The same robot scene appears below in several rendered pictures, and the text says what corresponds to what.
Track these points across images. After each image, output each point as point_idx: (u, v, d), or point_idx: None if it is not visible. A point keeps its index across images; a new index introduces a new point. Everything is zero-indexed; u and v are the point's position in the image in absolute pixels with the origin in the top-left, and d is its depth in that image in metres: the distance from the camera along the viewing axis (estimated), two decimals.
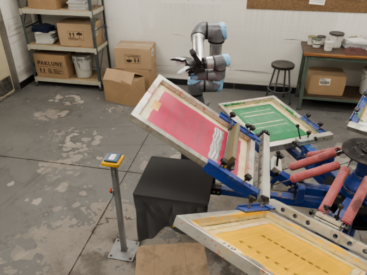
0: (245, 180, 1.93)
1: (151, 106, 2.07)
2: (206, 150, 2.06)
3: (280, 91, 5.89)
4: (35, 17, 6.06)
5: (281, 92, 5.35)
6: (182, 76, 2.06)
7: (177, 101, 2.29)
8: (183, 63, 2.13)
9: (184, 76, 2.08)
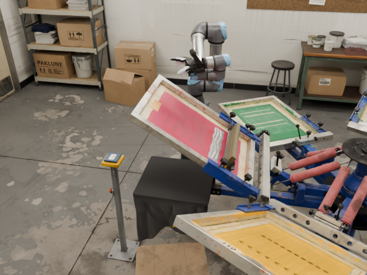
0: (245, 180, 1.93)
1: (151, 106, 2.07)
2: (206, 150, 2.06)
3: (280, 91, 5.89)
4: (35, 17, 6.06)
5: (281, 92, 5.35)
6: (182, 76, 2.06)
7: (177, 101, 2.29)
8: (183, 63, 2.13)
9: (184, 76, 2.08)
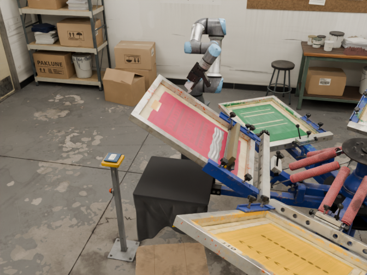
0: (245, 180, 1.93)
1: (151, 106, 2.07)
2: (206, 150, 2.06)
3: (280, 91, 5.89)
4: (35, 17, 6.06)
5: (281, 92, 5.35)
6: None
7: (177, 101, 2.29)
8: (191, 83, 2.29)
9: (187, 83, 2.34)
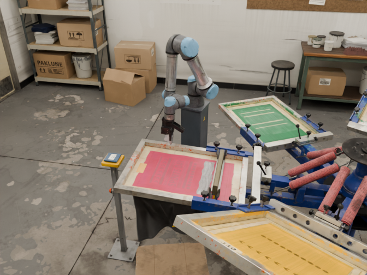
0: (232, 202, 2.03)
1: (136, 171, 2.34)
2: (194, 188, 2.23)
3: (280, 91, 5.89)
4: (35, 17, 6.06)
5: (281, 92, 5.35)
6: None
7: (163, 155, 2.52)
8: (167, 135, 2.53)
9: (166, 136, 2.58)
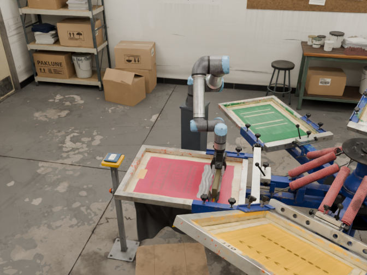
0: (231, 204, 2.04)
1: (136, 177, 2.37)
2: (194, 192, 2.24)
3: (280, 91, 5.89)
4: (35, 17, 6.06)
5: (281, 92, 5.35)
6: None
7: (164, 160, 2.55)
8: (214, 163, 2.29)
9: None
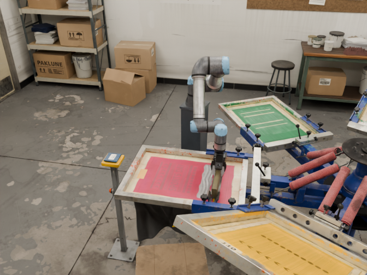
0: (231, 204, 2.04)
1: (136, 177, 2.37)
2: (194, 192, 2.24)
3: (280, 91, 5.89)
4: (35, 17, 6.06)
5: (281, 92, 5.35)
6: None
7: (164, 160, 2.55)
8: (215, 164, 2.29)
9: None
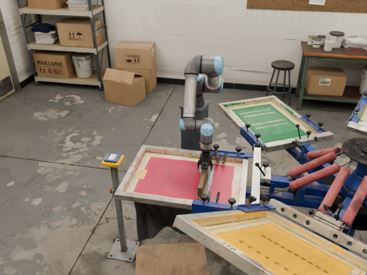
0: (231, 205, 2.04)
1: (136, 177, 2.37)
2: (194, 192, 2.24)
3: (280, 91, 5.89)
4: (35, 17, 6.06)
5: (281, 92, 5.35)
6: None
7: (164, 160, 2.55)
8: None
9: None
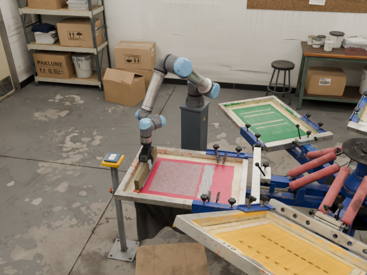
0: (231, 204, 2.04)
1: None
2: (194, 192, 2.24)
3: (280, 91, 5.89)
4: (35, 17, 6.06)
5: (281, 92, 5.35)
6: None
7: (164, 160, 2.55)
8: None
9: None
